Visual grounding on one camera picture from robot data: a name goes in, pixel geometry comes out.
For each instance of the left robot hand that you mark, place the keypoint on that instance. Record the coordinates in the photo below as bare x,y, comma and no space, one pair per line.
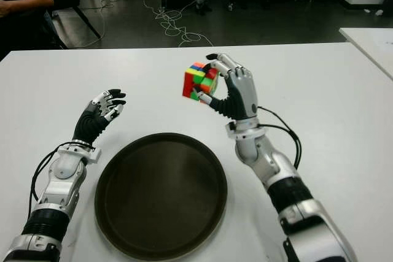
87,125

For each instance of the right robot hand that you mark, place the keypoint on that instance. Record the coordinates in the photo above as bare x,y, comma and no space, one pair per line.
242,93

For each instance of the multicoloured Rubik's cube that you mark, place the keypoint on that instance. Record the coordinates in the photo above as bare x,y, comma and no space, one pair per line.
193,81

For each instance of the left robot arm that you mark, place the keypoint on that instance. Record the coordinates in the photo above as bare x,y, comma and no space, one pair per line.
58,188

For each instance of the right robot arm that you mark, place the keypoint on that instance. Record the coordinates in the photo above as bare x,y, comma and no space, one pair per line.
276,170

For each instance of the dark brown round plate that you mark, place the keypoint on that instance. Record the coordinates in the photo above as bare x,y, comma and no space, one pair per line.
161,196

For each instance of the white side table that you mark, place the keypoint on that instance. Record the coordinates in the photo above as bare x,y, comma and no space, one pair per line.
371,44

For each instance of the seated person in black shirt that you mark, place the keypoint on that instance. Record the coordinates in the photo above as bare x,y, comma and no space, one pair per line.
27,0

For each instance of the white paper scrap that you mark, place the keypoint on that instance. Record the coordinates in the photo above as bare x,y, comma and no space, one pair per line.
379,12

